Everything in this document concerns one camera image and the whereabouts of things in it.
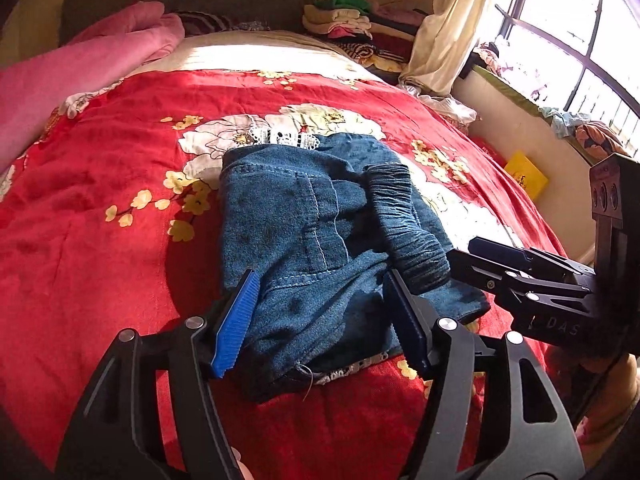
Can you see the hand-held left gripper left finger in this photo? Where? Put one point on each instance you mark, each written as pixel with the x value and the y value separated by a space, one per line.
pixel 235 322

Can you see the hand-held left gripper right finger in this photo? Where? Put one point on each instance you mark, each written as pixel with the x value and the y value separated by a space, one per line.
pixel 407 327

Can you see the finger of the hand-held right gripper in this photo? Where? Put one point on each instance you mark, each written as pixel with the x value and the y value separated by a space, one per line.
pixel 480 272
pixel 530 259

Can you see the blue denim pants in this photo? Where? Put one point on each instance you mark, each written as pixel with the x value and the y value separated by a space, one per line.
pixel 300 220

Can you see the person's right forearm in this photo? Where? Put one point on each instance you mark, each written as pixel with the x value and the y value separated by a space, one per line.
pixel 617 410

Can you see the person's left hand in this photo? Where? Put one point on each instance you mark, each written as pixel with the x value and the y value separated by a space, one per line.
pixel 242 466

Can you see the yellow box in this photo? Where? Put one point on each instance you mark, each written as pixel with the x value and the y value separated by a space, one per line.
pixel 525 175

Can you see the orange floral cloth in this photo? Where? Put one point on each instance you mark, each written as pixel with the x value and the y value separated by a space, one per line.
pixel 600 137

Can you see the light blue cloth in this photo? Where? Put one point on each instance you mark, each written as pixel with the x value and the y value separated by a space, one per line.
pixel 567 122

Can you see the red floral blanket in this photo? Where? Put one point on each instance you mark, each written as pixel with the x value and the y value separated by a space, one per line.
pixel 100 260

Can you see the green windowsill cloth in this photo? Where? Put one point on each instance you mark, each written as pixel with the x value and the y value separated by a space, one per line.
pixel 510 92

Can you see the white crumpled cloth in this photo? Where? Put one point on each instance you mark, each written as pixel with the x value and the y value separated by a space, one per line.
pixel 450 107

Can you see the barred window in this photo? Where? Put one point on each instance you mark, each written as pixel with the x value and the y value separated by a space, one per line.
pixel 550 60

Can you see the cream curtain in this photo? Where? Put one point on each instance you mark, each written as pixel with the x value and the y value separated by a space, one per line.
pixel 450 25

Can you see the pile of folded clothes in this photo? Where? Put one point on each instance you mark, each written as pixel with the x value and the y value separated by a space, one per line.
pixel 360 30

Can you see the beige bed sheet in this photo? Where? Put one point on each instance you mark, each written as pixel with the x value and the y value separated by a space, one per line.
pixel 225 50

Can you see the striped pillow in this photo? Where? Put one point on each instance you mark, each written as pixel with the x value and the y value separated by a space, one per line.
pixel 205 22

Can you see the pink blanket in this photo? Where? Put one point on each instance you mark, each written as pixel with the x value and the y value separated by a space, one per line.
pixel 60 75

